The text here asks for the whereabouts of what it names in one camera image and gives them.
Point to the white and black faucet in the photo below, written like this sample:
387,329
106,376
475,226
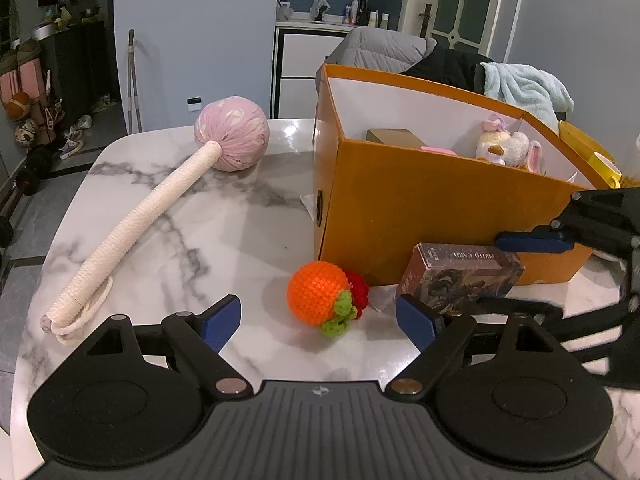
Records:
320,7

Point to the light blue fleece blanket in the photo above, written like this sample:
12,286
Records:
525,90

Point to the small pale bottle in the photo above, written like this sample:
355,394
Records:
384,22
373,20

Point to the white vanity cabinet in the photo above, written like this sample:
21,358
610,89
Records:
300,55

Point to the yellow bag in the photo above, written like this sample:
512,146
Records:
575,136

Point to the orange storage box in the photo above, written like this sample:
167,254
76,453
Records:
400,200

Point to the pink hanging bags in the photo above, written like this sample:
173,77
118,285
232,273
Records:
22,70

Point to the dark hallway cabinet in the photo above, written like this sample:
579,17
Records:
75,70

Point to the basketball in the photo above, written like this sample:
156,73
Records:
16,105

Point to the dark printed card box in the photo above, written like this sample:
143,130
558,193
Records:
460,275

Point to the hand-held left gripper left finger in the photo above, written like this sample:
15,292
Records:
220,321

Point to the black bottle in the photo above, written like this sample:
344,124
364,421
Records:
363,12

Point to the black jacket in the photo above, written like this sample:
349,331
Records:
450,70

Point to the glass paned door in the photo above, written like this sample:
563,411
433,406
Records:
465,5

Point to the pink pouch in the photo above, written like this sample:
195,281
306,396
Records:
440,150

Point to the orange crochet fruit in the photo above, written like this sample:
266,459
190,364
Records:
315,291

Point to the red crochet strawberry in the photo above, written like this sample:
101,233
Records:
359,287

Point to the white sneaker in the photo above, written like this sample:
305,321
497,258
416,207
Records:
75,137
104,104

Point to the grey walking crutches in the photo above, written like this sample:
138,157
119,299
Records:
132,85

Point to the brown cardboard box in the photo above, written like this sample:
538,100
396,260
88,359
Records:
395,137

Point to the white bottle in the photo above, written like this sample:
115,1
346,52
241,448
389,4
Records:
354,11

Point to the white plush with pink bow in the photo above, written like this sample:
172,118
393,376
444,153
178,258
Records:
502,145

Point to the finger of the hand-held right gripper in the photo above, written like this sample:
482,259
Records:
530,308
535,243

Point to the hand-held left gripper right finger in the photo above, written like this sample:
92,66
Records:
415,321

